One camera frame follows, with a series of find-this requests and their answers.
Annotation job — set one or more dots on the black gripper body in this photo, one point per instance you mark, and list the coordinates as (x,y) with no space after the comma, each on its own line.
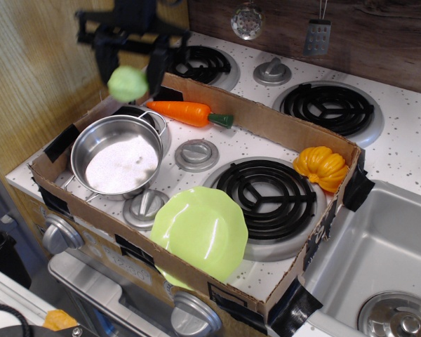
(136,23)

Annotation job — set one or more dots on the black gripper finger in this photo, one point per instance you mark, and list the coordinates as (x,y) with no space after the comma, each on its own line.
(161,58)
(106,48)

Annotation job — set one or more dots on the green toy broccoli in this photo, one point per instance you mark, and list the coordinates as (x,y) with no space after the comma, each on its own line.
(127,84)

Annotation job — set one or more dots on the stainless steel pan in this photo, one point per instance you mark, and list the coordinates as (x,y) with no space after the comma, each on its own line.
(119,156)

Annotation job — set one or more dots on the back left black burner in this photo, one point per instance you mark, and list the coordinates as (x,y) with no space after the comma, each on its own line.
(208,65)

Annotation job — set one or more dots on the black burner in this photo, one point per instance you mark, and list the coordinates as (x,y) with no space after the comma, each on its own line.
(208,65)
(341,108)
(280,207)

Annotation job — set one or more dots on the orange toy carrot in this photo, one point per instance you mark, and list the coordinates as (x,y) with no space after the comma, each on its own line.
(191,113)

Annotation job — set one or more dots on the hanging round metal strainer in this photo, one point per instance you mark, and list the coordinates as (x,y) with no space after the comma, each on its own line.
(248,21)

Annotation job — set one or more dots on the centre silver stove knob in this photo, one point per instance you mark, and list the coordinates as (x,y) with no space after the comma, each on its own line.
(197,155)

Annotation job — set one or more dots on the silver stove knob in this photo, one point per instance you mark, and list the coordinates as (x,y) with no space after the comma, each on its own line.
(140,211)
(197,155)
(272,73)

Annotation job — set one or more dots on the back silver stove knob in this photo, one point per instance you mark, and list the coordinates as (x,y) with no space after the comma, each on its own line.
(272,73)

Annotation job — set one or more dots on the hanging grey slotted spatula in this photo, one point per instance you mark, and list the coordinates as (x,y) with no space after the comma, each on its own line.
(318,33)

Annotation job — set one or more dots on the front silver stove knob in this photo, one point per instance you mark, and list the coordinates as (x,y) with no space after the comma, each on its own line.
(140,211)

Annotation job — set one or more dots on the light green plastic plate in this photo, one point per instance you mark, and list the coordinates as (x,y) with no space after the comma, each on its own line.
(204,227)

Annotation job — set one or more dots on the left oven front knob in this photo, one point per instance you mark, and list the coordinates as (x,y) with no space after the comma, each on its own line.
(60,235)

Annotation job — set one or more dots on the oven knob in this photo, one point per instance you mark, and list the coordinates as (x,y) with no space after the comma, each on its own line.
(60,235)
(192,317)

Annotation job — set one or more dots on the orange toy pumpkin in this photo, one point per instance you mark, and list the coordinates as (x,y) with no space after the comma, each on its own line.
(321,166)

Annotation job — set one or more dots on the front right black burner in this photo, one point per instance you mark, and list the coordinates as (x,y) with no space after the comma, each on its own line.
(280,207)

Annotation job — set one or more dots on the back right black burner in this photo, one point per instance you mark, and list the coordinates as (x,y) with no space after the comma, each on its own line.
(341,108)

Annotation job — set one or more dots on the right oven front knob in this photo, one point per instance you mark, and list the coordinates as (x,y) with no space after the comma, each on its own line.
(192,317)

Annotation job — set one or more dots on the yellow cloth piece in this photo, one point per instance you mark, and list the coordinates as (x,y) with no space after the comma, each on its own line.
(57,320)

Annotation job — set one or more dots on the stainless steel sink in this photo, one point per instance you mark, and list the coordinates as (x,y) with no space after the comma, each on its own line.
(374,249)

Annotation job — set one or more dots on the sink drain strainer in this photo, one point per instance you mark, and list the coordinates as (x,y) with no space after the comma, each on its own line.
(390,313)

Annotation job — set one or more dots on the silver oven door handle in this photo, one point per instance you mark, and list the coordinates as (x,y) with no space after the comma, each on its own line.
(113,305)

